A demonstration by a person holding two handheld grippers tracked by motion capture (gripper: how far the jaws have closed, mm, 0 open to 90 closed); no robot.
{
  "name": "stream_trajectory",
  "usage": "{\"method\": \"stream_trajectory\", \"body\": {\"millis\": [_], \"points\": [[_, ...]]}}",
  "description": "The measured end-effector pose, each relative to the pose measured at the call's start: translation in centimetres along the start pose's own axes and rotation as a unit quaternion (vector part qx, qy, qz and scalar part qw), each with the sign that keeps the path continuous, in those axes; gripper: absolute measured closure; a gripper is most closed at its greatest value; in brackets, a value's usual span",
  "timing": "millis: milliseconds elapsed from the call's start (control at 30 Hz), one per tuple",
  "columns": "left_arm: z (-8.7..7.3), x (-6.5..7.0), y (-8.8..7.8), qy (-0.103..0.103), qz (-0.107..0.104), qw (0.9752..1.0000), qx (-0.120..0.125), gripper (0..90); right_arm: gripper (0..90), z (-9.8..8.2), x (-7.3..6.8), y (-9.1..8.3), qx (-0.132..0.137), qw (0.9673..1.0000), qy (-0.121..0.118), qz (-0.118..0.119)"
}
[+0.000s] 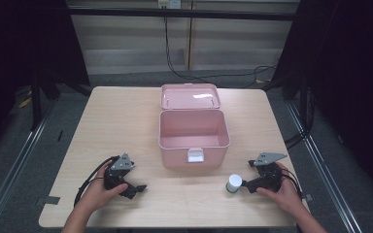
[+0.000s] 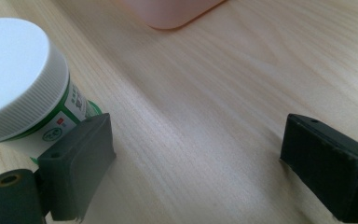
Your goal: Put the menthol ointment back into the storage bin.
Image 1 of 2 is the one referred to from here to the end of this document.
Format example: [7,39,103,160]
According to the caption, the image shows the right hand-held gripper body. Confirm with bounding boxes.
[247,151,288,194]

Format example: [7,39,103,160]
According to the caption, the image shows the aluminium floor rail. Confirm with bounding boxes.
[286,102,365,233]
[0,105,57,233]

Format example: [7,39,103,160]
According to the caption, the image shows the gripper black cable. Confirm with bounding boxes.
[281,167,304,199]
[73,155,120,209]

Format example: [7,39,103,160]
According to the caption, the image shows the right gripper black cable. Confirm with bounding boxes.
[281,167,304,199]

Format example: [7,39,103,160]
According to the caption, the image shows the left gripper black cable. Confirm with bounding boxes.
[73,155,120,209]

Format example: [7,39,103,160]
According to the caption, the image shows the person's right hand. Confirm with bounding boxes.
[255,162,302,213]

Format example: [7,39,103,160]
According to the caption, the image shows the pink plastic storage box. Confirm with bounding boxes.
[157,83,231,170]

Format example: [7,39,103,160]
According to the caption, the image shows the small white cylindrical bottle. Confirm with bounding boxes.
[225,173,244,194]

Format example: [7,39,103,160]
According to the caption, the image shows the black horizontal frame bar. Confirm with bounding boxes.
[67,7,301,22]

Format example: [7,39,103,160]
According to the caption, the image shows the person's left hand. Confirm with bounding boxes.
[76,168,129,216]

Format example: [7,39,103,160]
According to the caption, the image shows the black curtain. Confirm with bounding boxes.
[0,0,91,159]
[270,0,373,198]

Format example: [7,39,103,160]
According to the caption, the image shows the black metal stand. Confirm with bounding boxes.
[29,73,44,132]

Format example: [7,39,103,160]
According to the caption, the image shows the bundle of black cables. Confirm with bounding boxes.
[284,85,317,150]

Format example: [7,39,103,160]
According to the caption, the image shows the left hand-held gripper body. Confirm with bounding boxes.
[103,152,138,196]

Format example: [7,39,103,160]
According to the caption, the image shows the long black power cable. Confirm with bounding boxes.
[163,16,278,89]

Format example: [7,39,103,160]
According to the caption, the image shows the yellow tape strip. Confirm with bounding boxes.
[17,96,33,110]

